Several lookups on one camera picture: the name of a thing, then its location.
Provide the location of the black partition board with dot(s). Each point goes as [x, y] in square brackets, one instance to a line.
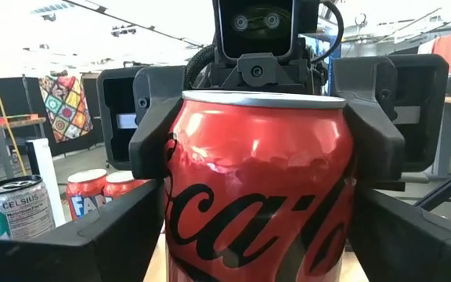
[14, 98]

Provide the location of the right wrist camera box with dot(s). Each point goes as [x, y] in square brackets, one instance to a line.
[257, 27]

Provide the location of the black corrugated conduit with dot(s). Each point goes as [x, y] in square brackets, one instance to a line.
[198, 58]

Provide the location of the wooden workbench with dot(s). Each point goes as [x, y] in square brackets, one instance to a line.
[10, 122]

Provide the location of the white Celsius can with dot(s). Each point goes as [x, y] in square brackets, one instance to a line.
[14, 211]

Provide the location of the red Fanta strawberry can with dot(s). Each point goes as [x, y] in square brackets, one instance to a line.
[121, 186]
[84, 196]

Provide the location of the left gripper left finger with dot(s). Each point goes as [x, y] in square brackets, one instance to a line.
[73, 258]

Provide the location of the orange hanging cloth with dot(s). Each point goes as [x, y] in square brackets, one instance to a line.
[444, 51]

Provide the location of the red Coca-Cola Zero can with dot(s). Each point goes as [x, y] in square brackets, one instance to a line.
[257, 176]

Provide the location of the white tower fan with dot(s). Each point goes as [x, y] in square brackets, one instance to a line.
[43, 176]

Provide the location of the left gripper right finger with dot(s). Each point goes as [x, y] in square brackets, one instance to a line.
[405, 254]

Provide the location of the black metal strut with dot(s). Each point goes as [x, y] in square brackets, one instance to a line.
[444, 187]

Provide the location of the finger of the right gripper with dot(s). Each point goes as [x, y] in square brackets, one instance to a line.
[374, 137]
[151, 137]

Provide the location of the colourful patchwork quilt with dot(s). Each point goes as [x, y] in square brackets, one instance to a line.
[67, 105]

